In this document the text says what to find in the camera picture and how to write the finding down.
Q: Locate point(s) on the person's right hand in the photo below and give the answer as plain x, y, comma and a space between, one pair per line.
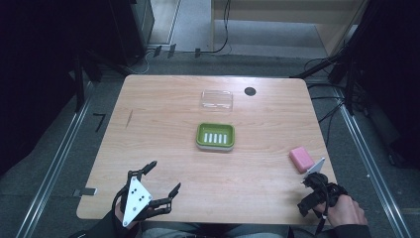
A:
345, 211

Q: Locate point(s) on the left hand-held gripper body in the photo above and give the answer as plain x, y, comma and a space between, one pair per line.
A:
136, 200

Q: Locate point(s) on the person's left hand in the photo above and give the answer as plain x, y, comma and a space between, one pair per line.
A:
118, 216

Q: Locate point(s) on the black round table grommet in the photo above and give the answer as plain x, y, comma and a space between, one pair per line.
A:
250, 91

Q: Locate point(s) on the clear plastic lid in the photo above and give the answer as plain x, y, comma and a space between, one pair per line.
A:
216, 100

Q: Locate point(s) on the black tripod stand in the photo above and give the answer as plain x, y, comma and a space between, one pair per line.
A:
333, 61

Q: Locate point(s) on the metal floor rail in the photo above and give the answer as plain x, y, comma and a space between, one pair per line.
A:
373, 172
54, 165

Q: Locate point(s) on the pink soap bar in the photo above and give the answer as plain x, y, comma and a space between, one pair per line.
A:
301, 159

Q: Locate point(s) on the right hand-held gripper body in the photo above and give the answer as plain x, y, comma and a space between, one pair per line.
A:
322, 188

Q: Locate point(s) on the green soap dish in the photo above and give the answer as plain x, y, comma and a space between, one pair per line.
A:
215, 137

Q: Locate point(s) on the light wooden furniture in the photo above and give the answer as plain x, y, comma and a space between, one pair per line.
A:
287, 13

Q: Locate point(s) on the dark cabinet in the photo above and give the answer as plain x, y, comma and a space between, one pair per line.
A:
130, 29

